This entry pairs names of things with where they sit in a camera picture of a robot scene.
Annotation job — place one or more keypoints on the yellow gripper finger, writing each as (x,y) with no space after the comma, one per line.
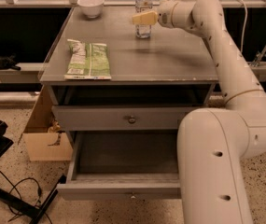
(149,17)

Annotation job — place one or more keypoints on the grey upper drawer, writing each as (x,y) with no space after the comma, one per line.
(105,118)

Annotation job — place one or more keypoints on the grey open lower drawer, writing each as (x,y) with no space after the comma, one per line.
(109,165)

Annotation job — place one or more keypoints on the black bag on shelf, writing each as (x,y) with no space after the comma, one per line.
(7,62)

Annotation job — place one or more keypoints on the grey wooden drawer cabinet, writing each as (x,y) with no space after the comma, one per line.
(172,68)

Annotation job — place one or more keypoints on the black stand base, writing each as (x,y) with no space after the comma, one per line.
(15,167)

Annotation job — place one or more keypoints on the clear plastic water bottle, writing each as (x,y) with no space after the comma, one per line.
(143,31)

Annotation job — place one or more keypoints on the brown cardboard box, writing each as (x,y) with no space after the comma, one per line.
(43,136)

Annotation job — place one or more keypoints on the green snack bag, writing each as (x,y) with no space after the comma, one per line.
(89,61)

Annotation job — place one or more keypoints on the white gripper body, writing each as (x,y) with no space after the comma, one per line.
(164,16)

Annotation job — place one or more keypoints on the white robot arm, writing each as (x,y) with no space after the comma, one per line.
(212,141)

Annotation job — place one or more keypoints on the white ceramic bowl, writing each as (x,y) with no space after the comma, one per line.
(91,8)

